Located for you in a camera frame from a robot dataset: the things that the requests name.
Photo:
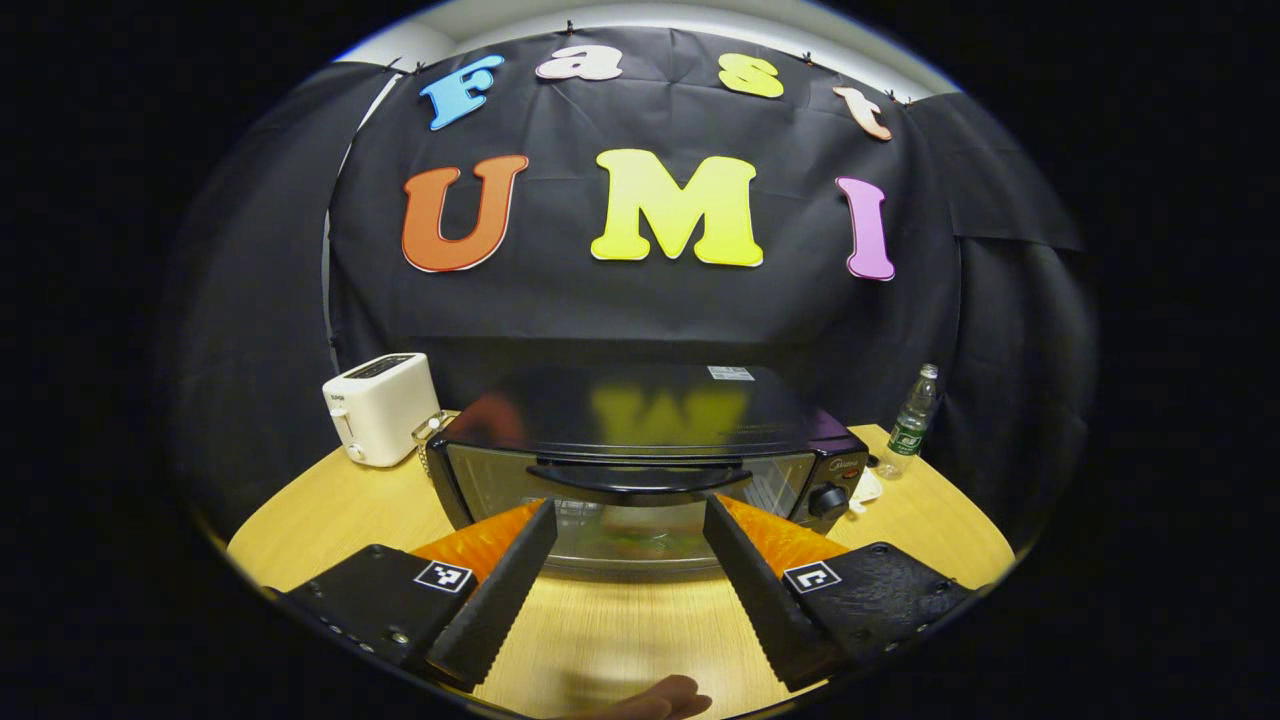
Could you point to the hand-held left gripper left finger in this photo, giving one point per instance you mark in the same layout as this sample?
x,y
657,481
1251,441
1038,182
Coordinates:
x,y
505,600

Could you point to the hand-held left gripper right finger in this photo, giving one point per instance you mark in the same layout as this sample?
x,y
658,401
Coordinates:
x,y
760,600

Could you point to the black electric oven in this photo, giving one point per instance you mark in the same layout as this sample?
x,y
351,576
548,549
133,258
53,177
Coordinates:
x,y
640,420

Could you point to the white divided plate with beans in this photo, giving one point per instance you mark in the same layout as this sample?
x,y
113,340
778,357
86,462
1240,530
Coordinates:
x,y
868,490

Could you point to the white toaster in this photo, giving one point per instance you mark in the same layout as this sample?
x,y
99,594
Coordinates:
x,y
385,410

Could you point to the clear plastic water bottle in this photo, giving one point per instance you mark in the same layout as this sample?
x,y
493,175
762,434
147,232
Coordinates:
x,y
910,425

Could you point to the black backdrop cloth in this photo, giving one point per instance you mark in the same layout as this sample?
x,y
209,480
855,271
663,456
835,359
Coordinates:
x,y
560,300

